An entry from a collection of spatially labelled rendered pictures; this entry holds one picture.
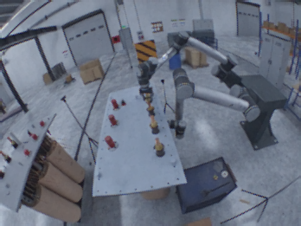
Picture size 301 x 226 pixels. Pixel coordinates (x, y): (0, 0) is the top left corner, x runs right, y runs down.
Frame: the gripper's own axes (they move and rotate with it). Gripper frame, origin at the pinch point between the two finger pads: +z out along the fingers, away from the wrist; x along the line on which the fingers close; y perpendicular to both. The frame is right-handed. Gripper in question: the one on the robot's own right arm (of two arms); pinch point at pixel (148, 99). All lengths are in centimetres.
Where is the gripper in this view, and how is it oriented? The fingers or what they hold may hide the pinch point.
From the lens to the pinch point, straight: 140.9
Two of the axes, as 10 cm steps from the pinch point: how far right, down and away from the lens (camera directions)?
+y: -3.3, 6.5, -6.8
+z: 1.9, 7.6, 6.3
